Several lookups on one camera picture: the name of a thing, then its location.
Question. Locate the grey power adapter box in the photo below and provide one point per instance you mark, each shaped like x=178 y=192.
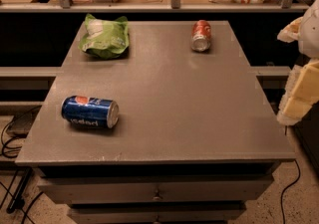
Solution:
x=20 y=125

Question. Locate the green rice chip bag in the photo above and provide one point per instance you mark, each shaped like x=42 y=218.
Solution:
x=105 y=39

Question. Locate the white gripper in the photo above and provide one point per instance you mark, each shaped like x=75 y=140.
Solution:
x=310 y=34

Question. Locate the grey drawer cabinet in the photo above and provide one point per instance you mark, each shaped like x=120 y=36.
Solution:
x=195 y=140

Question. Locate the red coke can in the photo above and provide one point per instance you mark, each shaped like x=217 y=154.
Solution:
x=201 y=36

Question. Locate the blue pepsi can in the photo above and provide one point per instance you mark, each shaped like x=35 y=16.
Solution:
x=91 y=112

